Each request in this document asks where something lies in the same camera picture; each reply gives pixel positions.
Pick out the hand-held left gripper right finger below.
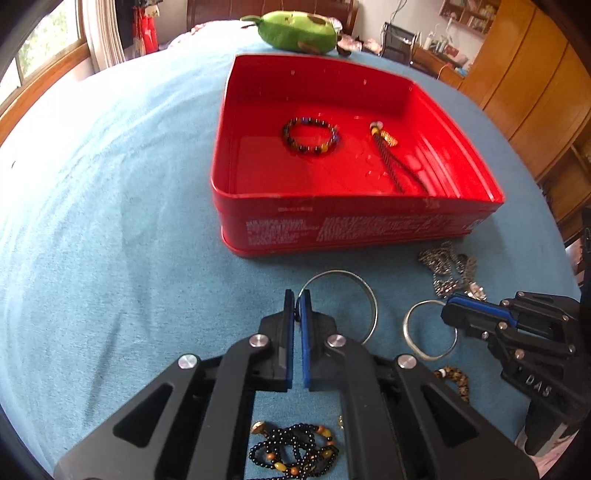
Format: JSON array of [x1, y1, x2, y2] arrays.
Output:
[[298, 293, 541, 480]]

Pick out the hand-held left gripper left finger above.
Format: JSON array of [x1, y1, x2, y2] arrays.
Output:
[[53, 289, 297, 480]]

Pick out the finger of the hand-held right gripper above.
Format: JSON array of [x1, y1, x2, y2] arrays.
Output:
[[440, 305, 580, 366], [445, 291, 581, 332]]

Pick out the silver chain necklace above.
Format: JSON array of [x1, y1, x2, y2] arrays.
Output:
[[418, 241, 489, 302]]

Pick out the brown bead bracelet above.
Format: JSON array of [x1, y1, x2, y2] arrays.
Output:
[[433, 366, 471, 404]]

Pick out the thick silver bangle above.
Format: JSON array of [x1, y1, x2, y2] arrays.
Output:
[[403, 299, 459, 361]]

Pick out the thin silver bangle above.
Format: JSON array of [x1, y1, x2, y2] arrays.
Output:
[[297, 271, 379, 346]]

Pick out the black bead necklace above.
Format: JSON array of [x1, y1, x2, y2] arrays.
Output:
[[248, 420, 340, 478]]

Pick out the red tin box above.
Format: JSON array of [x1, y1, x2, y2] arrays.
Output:
[[210, 54, 505, 259]]

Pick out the pink cloth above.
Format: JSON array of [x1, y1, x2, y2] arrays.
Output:
[[514, 429, 573, 459]]

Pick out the black tassel pendant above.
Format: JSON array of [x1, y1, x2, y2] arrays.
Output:
[[369, 121, 431, 195]]

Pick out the blue blanket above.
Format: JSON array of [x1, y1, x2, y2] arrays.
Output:
[[0, 30, 583, 480]]

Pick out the wooden wardrobe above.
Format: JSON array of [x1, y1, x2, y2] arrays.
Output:
[[461, 0, 591, 243]]

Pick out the wooden desk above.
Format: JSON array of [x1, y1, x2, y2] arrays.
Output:
[[410, 45, 468, 89]]

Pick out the black office chair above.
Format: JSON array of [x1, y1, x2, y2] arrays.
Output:
[[380, 21, 417, 64]]

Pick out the green plush toy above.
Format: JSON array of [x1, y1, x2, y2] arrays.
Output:
[[239, 10, 354, 57]]

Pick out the dark wooden headboard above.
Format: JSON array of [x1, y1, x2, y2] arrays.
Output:
[[187, 0, 361, 37]]

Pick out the red hanging clothes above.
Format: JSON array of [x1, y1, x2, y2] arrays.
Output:
[[133, 4, 160, 55]]

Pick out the white curtain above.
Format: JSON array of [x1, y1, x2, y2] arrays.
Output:
[[82, 0, 126, 73]]

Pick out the wooden framed window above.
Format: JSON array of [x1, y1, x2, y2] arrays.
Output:
[[0, 0, 89, 139]]

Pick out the dark multicolour bead bracelet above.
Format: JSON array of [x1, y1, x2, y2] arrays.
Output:
[[281, 116, 342, 158]]

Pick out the wall bookshelf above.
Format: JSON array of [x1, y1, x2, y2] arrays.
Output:
[[438, 0, 502, 36]]

